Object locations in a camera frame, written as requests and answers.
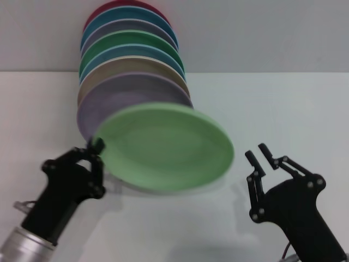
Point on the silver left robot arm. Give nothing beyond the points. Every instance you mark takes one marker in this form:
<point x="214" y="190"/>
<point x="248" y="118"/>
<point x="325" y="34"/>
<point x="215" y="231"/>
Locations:
<point x="21" y="245"/>

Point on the dark green plate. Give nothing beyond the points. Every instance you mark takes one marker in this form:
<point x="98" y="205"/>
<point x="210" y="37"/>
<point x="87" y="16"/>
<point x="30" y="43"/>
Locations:
<point x="131" y="38"/>

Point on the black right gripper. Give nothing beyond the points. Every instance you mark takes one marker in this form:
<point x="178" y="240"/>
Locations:
<point x="300" y="215"/>

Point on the teal blue plate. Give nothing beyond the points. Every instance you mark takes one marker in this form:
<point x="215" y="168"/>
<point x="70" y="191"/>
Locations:
<point x="131" y="13"/>

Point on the grey lavender plate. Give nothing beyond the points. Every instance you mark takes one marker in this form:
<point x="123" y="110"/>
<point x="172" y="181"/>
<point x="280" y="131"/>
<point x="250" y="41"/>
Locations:
<point x="131" y="26"/>

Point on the crimson plate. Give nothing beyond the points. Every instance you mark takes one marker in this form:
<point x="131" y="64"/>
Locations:
<point x="109" y="5"/>

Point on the lilac plate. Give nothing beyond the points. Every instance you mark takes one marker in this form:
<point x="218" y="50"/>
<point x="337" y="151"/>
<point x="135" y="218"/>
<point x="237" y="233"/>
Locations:
<point x="109" y="101"/>

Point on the blue plate with pale rim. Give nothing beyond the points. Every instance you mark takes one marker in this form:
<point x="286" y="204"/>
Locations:
<point x="128" y="50"/>

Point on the beige plate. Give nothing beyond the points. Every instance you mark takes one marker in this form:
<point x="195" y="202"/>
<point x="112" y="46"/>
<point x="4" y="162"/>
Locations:
<point x="128" y="65"/>

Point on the light green plate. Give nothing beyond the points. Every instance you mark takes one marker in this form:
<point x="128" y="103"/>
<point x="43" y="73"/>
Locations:
<point x="166" y="150"/>

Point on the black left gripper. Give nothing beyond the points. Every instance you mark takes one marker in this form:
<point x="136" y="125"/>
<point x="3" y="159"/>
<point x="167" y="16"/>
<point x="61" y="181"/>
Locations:
<point x="62" y="191"/>

